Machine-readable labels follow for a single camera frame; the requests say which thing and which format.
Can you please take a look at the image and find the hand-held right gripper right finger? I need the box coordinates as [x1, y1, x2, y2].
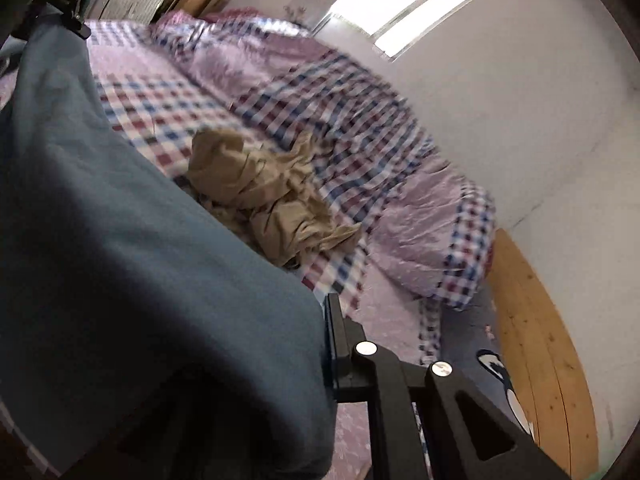
[322, 292, 571, 480]

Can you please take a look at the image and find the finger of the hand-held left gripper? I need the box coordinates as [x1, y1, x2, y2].
[12, 10, 93, 41]

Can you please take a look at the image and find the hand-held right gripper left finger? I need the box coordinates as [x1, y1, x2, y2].
[65, 375, 271, 480]

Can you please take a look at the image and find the teal sweatshirt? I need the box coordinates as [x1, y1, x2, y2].
[0, 22, 338, 478]

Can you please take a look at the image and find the checked bed sheet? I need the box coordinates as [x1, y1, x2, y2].
[0, 17, 446, 480]

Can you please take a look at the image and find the blue plush penguin pillow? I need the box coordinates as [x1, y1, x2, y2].
[420, 285, 538, 461]

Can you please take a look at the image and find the checked lilac pillow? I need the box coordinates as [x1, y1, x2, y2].
[372, 180, 496, 311]

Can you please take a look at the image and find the tan garment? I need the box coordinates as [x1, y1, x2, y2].
[185, 127, 363, 268]

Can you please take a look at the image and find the wooden headboard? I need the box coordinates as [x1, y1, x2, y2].
[487, 227, 601, 480]

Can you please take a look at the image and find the checked lilac duvet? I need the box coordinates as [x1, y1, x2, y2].
[150, 7, 481, 281]

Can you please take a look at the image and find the window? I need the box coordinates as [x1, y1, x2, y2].
[272, 0, 511, 61]

